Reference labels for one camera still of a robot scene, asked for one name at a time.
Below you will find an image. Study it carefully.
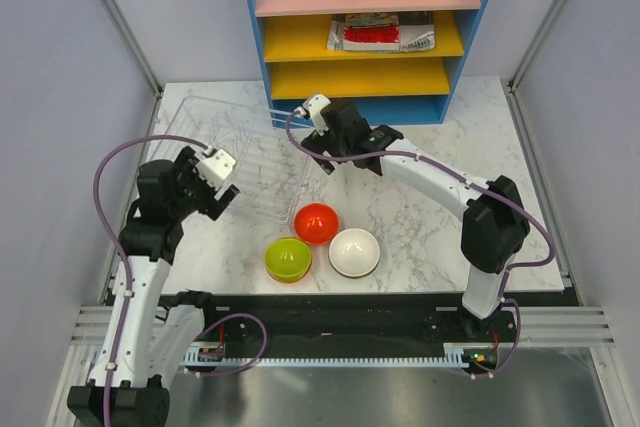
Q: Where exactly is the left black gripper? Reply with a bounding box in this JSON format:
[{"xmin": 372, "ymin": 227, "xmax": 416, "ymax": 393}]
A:
[{"xmin": 169, "ymin": 147, "xmax": 238, "ymax": 220}]

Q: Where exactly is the clear wire dish rack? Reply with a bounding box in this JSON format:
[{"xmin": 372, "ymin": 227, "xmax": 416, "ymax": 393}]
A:
[{"xmin": 163, "ymin": 94, "xmax": 311, "ymax": 224}]

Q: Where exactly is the white bowl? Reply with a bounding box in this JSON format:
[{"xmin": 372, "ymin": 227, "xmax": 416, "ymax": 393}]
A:
[{"xmin": 328, "ymin": 228, "xmax": 381, "ymax": 272}]

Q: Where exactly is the pale green bowl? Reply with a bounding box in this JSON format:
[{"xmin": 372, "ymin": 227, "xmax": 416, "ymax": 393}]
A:
[{"xmin": 333, "ymin": 267, "xmax": 377, "ymax": 279}]

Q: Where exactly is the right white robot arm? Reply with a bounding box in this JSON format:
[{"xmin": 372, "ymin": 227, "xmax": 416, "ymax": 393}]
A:
[{"xmin": 286, "ymin": 95, "xmax": 530, "ymax": 341}]

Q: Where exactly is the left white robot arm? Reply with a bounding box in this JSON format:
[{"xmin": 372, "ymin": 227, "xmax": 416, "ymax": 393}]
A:
[{"xmin": 67, "ymin": 147, "xmax": 239, "ymax": 426}]

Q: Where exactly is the red plastic bowl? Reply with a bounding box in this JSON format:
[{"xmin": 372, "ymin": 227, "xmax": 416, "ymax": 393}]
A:
[{"xmin": 293, "ymin": 203, "xmax": 340, "ymax": 245}]

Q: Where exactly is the lime green bowl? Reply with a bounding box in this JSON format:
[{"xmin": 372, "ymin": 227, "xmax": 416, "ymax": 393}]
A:
[{"xmin": 264, "ymin": 238, "xmax": 313, "ymax": 275}]

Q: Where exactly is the orange bowl under green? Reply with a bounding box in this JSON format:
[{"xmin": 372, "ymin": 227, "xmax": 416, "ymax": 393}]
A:
[{"xmin": 267, "ymin": 268, "xmax": 310, "ymax": 284}]

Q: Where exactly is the red cover magazine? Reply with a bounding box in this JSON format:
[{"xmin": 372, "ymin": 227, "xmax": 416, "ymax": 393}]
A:
[{"xmin": 327, "ymin": 12, "xmax": 400, "ymax": 53}]

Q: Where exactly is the blue shelf unit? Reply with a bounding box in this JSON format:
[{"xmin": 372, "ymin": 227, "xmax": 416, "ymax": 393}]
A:
[{"xmin": 247, "ymin": 0, "xmax": 489, "ymax": 124}]

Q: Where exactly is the spiral notebook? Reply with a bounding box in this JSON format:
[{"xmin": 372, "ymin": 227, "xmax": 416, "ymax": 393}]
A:
[{"xmin": 398, "ymin": 11, "xmax": 436, "ymax": 52}]

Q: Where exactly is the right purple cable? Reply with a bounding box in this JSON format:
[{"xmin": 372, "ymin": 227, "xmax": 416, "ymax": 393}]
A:
[{"xmin": 285, "ymin": 109, "xmax": 557, "ymax": 381}]

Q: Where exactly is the purple cable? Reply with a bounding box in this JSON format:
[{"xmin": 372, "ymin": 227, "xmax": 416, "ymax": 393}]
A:
[
  {"xmin": 93, "ymin": 134, "xmax": 271, "ymax": 427},
  {"xmin": 285, "ymin": 109, "xmax": 557, "ymax": 381}
]

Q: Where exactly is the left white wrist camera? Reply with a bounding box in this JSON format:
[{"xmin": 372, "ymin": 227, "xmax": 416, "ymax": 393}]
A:
[{"xmin": 195, "ymin": 146, "xmax": 237, "ymax": 189}]

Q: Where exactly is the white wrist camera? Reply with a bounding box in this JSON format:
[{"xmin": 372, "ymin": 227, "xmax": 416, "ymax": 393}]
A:
[
  {"xmin": 294, "ymin": 94, "xmax": 331, "ymax": 135},
  {"xmin": 195, "ymin": 146, "xmax": 237, "ymax": 189}
]

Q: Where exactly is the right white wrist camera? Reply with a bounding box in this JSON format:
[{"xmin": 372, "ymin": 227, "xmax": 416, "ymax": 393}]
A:
[{"xmin": 294, "ymin": 94, "xmax": 331, "ymax": 135}]

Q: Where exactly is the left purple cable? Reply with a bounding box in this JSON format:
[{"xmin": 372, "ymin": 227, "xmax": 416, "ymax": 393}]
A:
[{"xmin": 93, "ymin": 134, "xmax": 271, "ymax": 427}]

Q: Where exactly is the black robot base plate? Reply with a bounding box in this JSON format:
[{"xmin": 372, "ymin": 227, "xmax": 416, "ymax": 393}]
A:
[{"xmin": 159, "ymin": 291, "xmax": 519, "ymax": 366}]

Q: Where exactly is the white slotted cable duct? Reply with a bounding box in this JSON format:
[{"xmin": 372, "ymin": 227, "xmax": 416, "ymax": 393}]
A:
[{"xmin": 180, "ymin": 346, "xmax": 469, "ymax": 370}]

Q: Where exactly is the aluminium frame rail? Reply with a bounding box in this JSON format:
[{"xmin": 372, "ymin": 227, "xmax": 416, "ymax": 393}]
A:
[{"xmin": 70, "ymin": 306, "xmax": 615, "ymax": 348}]

